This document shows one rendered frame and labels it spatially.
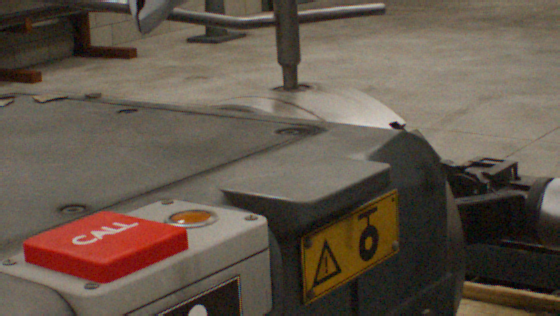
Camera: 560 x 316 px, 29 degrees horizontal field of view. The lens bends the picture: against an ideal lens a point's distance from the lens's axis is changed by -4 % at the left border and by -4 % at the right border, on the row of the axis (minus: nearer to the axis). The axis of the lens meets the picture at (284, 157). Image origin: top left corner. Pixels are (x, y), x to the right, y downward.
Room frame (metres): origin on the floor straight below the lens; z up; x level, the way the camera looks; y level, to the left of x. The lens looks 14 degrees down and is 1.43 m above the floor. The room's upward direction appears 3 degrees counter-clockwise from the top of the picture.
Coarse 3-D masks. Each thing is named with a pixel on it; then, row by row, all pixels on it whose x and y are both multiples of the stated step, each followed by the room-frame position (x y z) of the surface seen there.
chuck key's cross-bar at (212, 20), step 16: (32, 0) 0.92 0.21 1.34; (48, 0) 0.92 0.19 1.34; (64, 0) 0.93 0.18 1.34; (80, 0) 0.93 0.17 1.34; (96, 0) 0.94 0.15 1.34; (112, 0) 0.95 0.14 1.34; (176, 16) 0.96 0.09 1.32; (192, 16) 0.97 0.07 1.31; (208, 16) 0.98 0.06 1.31; (224, 16) 0.98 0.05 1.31; (256, 16) 1.00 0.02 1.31; (272, 16) 1.00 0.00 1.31; (304, 16) 1.01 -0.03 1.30; (320, 16) 1.01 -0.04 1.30; (336, 16) 1.02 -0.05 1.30; (352, 16) 1.03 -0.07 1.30; (368, 16) 1.04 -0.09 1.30
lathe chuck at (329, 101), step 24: (240, 96) 0.99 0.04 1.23; (264, 96) 0.97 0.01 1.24; (288, 96) 0.97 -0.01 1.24; (312, 96) 0.98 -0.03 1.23; (336, 96) 0.99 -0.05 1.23; (360, 96) 1.00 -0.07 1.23; (336, 120) 0.94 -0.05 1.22; (360, 120) 0.95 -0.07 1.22; (384, 120) 0.97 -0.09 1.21; (456, 216) 0.94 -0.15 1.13; (456, 240) 0.93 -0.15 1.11; (456, 264) 0.93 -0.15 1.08; (456, 288) 0.93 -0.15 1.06; (456, 312) 0.95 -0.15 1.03
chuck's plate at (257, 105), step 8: (216, 104) 0.97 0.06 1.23; (224, 104) 0.96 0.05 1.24; (232, 104) 0.95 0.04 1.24; (240, 104) 0.95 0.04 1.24; (248, 104) 0.94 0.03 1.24; (256, 104) 0.94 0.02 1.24; (264, 104) 0.95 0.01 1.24; (272, 104) 0.95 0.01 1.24; (280, 104) 0.95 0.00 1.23; (288, 104) 0.95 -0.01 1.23; (256, 112) 0.93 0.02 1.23; (264, 112) 0.93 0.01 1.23; (272, 112) 0.93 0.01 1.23; (280, 112) 0.93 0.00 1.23; (288, 112) 0.93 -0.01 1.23; (296, 112) 0.93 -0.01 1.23; (304, 112) 0.94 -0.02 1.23
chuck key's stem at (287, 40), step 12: (276, 0) 1.00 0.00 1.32; (288, 0) 1.00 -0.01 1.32; (276, 12) 1.00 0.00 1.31; (288, 12) 1.00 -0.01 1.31; (288, 24) 1.00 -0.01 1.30; (276, 36) 1.00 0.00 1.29; (288, 36) 1.00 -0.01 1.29; (276, 48) 1.01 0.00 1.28; (288, 48) 1.00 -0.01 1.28; (288, 60) 1.00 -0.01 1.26; (300, 60) 1.00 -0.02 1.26; (288, 72) 1.00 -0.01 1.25; (288, 84) 1.00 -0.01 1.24
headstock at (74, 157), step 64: (0, 128) 0.82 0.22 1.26; (64, 128) 0.81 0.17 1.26; (128, 128) 0.80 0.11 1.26; (192, 128) 0.78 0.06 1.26; (256, 128) 0.77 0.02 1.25; (320, 128) 0.76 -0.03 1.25; (384, 128) 0.75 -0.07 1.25; (0, 192) 0.64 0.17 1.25; (64, 192) 0.63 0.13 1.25; (128, 192) 0.62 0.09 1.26; (192, 192) 0.62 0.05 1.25; (384, 192) 0.70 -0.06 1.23; (0, 256) 0.52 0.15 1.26; (320, 256) 0.63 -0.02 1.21; (384, 256) 0.69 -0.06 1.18
